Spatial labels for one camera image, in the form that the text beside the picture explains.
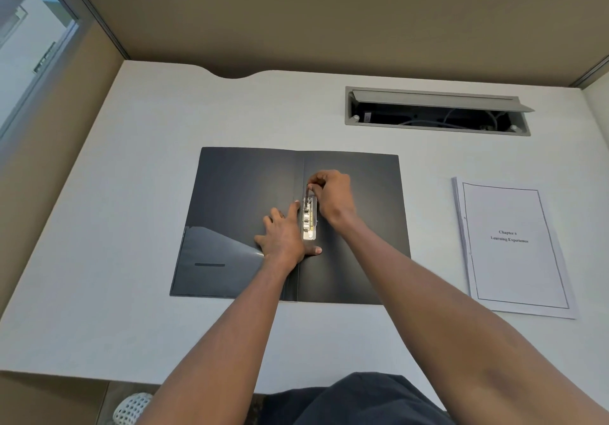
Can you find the person's right hand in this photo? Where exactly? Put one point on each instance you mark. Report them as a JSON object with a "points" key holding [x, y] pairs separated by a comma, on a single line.
{"points": [[335, 196]]}

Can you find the person's left hand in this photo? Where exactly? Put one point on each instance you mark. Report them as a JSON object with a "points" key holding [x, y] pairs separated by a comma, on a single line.
{"points": [[283, 241]]}

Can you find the person's left little finger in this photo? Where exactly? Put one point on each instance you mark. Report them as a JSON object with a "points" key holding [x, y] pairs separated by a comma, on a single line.
{"points": [[260, 240]]}

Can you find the person's left thumb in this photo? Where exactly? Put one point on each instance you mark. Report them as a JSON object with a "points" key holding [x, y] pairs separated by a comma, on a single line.
{"points": [[313, 250]]}

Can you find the person's left middle finger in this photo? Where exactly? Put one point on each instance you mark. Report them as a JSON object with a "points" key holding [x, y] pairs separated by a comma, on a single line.
{"points": [[278, 216]]}

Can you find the person's right fingers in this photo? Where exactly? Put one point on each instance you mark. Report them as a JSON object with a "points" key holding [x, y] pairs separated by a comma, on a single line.
{"points": [[318, 182]]}

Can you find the metal folder clamp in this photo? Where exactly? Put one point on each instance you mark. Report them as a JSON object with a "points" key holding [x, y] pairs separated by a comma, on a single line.
{"points": [[308, 229]]}

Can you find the black plastic folder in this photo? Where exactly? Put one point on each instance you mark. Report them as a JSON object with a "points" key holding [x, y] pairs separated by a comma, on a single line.
{"points": [[228, 191]]}

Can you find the person's right forearm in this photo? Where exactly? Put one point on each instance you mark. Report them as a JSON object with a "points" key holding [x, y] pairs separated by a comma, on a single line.
{"points": [[428, 315]]}

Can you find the person's left forearm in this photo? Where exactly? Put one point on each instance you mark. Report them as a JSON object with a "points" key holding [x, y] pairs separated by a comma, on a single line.
{"points": [[228, 339]]}

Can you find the person's dark clothing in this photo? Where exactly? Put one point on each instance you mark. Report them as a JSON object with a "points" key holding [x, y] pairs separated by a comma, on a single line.
{"points": [[357, 401]]}

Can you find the white printed paper stack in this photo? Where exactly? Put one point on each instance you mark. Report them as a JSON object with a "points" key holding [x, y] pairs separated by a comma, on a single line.
{"points": [[514, 258]]}

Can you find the white mesh shoe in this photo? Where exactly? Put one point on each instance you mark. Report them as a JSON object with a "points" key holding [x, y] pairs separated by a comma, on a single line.
{"points": [[133, 408]]}

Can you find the glass partition window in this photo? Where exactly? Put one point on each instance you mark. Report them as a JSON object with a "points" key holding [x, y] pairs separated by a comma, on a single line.
{"points": [[28, 49]]}

